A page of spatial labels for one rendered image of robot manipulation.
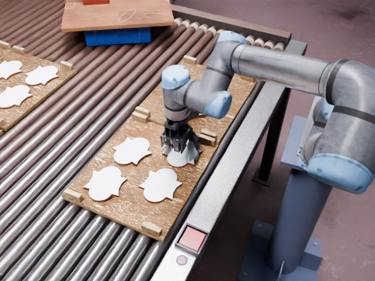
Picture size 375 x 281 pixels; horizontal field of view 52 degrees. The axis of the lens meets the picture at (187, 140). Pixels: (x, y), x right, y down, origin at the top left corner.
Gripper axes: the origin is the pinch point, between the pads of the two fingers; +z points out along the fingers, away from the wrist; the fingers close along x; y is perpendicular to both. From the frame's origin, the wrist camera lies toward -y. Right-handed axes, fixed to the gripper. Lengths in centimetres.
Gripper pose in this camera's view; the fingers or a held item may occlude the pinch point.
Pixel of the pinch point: (182, 152)
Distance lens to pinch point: 127.8
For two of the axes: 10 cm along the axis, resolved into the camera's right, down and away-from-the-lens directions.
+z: 0.2, 6.7, 7.5
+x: 9.0, 3.1, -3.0
